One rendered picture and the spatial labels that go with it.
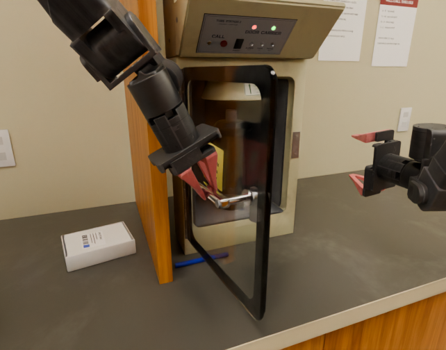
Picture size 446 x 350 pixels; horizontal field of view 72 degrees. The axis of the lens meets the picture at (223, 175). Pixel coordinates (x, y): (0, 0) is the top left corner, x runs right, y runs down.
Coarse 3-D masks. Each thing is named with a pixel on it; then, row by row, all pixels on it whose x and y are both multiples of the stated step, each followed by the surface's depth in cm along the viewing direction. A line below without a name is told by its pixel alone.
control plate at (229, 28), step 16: (208, 16) 55; (224, 16) 56; (240, 16) 57; (208, 32) 58; (224, 32) 59; (240, 32) 60; (256, 32) 61; (272, 32) 62; (288, 32) 63; (208, 48) 61; (224, 48) 62; (256, 48) 64; (272, 48) 66
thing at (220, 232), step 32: (192, 96) 60; (224, 96) 49; (256, 96) 41; (224, 128) 50; (256, 128) 42; (224, 160) 52; (256, 160) 43; (192, 192) 68; (224, 192) 54; (256, 192) 45; (192, 224) 71; (224, 224) 56; (256, 224) 46; (224, 256) 58; (256, 256) 47; (256, 288) 49; (256, 320) 50
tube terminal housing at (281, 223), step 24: (168, 0) 64; (168, 24) 66; (168, 48) 69; (288, 72) 74; (288, 96) 78; (288, 120) 81; (288, 144) 83; (288, 168) 82; (288, 192) 84; (288, 216) 87
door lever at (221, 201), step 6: (204, 186) 49; (210, 186) 49; (204, 192) 49; (210, 192) 47; (216, 192) 47; (246, 192) 47; (210, 198) 47; (216, 198) 45; (222, 198) 45; (228, 198) 45; (234, 198) 46; (240, 198) 46; (246, 198) 46; (216, 204) 45; (222, 204) 44; (228, 204) 45; (246, 204) 47
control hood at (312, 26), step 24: (192, 0) 51; (216, 0) 52; (240, 0) 54; (264, 0) 55; (288, 0) 57; (312, 0) 58; (192, 24) 56; (312, 24) 63; (192, 48) 60; (288, 48) 67; (312, 48) 69
